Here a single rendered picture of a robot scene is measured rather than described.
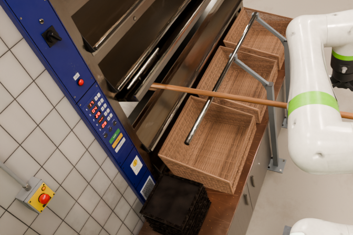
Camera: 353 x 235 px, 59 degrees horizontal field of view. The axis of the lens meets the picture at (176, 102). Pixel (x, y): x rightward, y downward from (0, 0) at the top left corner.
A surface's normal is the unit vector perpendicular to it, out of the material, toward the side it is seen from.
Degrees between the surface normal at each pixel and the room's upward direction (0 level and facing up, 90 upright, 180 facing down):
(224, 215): 0
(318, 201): 0
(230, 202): 0
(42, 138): 90
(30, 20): 90
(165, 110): 70
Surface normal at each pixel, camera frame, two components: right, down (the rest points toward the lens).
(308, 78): -0.34, -0.74
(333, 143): -0.24, -0.23
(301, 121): -0.72, -0.57
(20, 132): 0.86, 0.15
